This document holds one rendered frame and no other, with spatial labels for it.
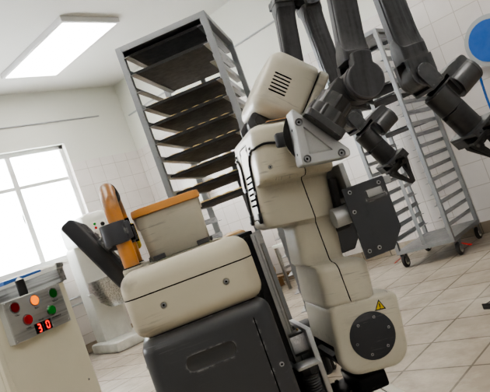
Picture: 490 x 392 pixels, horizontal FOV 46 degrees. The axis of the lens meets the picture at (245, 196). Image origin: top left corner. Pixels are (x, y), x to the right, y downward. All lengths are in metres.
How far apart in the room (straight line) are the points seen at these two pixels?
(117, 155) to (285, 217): 6.31
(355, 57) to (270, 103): 0.22
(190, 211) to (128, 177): 6.29
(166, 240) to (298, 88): 0.44
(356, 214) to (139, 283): 0.50
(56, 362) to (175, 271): 1.15
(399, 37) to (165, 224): 0.62
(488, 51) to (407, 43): 3.71
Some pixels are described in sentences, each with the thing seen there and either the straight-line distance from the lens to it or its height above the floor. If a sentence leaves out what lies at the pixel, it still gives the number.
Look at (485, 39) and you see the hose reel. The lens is 4.97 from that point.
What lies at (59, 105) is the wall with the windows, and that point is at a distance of 7.37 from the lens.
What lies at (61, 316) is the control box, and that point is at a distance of 2.17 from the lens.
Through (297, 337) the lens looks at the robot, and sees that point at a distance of 1.34.
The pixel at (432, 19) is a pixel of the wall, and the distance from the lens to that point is 5.28.
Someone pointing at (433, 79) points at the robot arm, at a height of 0.97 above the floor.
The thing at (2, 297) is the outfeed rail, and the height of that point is 0.86.
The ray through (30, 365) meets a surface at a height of 0.62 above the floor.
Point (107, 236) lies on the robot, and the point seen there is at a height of 0.89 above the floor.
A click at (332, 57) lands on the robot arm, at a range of 1.69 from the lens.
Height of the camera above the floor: 0.84
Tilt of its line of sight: 2 degrees up
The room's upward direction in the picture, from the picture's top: 20 degrees counter-clockwise
